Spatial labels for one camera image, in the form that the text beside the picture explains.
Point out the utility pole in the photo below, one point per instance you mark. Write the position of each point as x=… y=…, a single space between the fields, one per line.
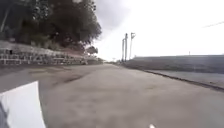
x=131 y=45
x=126 y=46
x=122 y=50

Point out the small tree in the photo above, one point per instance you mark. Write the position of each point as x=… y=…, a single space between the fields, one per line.
x=91 y=50

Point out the grey concrete road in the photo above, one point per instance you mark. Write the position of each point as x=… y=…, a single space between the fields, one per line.
x=110 y=96

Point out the large dark tree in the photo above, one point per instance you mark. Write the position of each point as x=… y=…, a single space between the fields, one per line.
x=56 y=20

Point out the grey concrete wall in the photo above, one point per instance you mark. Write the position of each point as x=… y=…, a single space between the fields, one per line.
x=180 y=63

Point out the stone block retaining wall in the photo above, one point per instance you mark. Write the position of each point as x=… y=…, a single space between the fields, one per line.
x=30 y=56

